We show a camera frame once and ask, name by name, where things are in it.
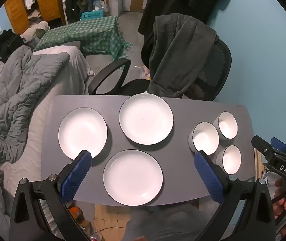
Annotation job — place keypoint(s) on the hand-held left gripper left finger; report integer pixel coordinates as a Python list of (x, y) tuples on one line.
[(76, 175)]

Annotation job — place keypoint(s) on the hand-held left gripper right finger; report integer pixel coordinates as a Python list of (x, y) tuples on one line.
[(208, 175)]

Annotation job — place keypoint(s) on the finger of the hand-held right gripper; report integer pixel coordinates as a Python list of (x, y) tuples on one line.
[(260, 143), (279, 144)]

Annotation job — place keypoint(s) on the white grey-sided bowl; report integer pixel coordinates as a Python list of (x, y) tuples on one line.
[(231, 159), (205, 138), (226, 125)]

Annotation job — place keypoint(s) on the white dark-rimmed plate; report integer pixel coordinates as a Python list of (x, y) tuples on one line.
[(132, 177), (82, 133), (146, 118)]

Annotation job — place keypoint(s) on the orange round object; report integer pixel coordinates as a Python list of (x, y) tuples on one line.
[(75, 212)]

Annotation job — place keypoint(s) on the person's grey trouser leg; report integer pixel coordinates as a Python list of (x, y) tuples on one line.
[(173, 223)]

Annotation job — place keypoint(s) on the black mesh office chair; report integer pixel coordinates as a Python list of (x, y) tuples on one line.
[(215, 67)]

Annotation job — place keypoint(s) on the grey quilted comforter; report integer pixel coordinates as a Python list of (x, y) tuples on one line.
[(15, 93)]

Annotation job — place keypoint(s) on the crumpled snack wrappers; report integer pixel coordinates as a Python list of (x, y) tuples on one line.
[(145, 73)]

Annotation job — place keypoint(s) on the grey fleece robe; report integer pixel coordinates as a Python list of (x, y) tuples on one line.
[(178, 55)]

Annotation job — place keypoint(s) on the green checkered cloth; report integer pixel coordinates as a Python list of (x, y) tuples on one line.
[(87, 35)]

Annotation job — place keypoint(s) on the black clothes pile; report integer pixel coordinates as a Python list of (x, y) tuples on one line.
[(3, 45)]

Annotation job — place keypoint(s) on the beige clothes pile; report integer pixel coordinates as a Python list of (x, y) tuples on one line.
[(34, 31)]

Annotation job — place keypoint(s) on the teal plastic box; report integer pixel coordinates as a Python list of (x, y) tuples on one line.
[(92, 15)]

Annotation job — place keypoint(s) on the orange wooden wardrobe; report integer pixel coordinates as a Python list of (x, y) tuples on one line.
[(47, 0)]

